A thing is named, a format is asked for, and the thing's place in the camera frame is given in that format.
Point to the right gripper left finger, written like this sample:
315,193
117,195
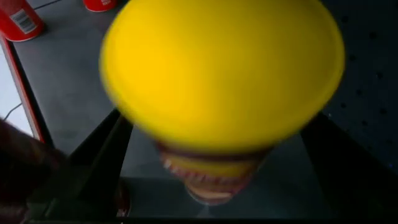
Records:
102,174

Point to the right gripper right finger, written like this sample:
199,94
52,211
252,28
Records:
342,174

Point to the yellow lidded snack can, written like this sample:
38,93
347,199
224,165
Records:
217,71

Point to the red snack can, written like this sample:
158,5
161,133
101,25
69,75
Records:
100,4
19,19

